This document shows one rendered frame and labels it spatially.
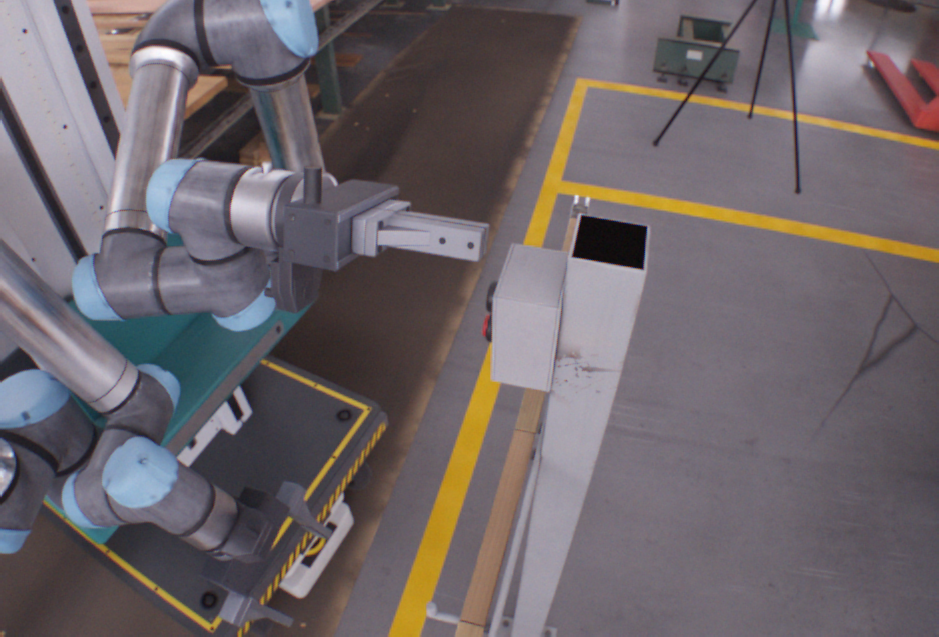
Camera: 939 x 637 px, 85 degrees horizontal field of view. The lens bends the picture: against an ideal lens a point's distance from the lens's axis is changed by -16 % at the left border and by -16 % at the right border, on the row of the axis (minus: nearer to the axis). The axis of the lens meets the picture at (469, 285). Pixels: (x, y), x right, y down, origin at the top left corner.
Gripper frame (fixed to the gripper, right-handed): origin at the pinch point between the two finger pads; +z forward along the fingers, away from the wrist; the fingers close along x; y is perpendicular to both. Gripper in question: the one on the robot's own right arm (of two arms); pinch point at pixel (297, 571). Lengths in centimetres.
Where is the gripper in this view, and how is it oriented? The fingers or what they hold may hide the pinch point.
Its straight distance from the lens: 90.5
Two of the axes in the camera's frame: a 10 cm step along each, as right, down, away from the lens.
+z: 4.3, 6.6, 6.1
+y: -8.5, 0.6, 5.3
